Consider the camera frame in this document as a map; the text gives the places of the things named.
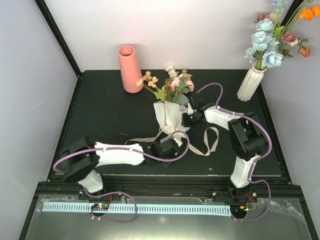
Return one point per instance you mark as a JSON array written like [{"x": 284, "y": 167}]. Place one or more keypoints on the blue and pink flower arrangement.
[{"x": 274, "y": 42}]

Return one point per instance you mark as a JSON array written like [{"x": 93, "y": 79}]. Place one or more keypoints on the right circuit board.
[{"x": 242, "y": 208}]

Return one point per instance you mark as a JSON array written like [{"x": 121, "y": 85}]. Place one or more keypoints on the white flower bouquet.
[{"x": 171, "y": 100}]

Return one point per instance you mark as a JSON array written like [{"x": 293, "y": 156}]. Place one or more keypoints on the pink cylindrical vase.
[{"x": 129, "y": 69}]

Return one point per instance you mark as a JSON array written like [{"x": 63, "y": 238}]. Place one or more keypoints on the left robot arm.
[{"x": 79, "y": 161}]

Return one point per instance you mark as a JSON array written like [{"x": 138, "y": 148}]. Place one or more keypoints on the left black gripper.
[{"x": 166, "y": 163}]

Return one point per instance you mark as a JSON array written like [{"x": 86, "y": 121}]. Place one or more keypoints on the circuit board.
[
  {"x": 242, "y": 208},
  {"x": 98, "y": 207}
]

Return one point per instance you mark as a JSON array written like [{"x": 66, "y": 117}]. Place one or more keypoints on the left black frame post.
[{"x": 47, "y": 15}]

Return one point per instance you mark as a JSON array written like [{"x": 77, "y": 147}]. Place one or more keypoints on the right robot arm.
[{"x": 248, "y": 140}]

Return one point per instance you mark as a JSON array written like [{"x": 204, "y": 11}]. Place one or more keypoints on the white ribbed vase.
[{"x": 250, "y": 83}]

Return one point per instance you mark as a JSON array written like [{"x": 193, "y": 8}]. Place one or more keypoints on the right black frame post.
[{"x": 292, "y": 11}]

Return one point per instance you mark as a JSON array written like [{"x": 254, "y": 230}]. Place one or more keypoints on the white slotted cable duct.
[{"x": 155, "y": 209}]

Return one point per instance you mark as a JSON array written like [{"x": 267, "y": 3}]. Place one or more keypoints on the black aluminium rail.
[{"x": 156, "y": 184}]

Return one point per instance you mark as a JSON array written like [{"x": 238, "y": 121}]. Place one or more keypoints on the left circuit board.
[{"x": 98, "y": 207}]

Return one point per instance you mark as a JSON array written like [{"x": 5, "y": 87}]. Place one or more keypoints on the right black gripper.
[{"x": 186, "y": 123}]

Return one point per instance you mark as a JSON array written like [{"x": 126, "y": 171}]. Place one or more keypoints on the black frame post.
[
  {"x": 292, "y": 11},
  {"x": 47, "y": 15}
]

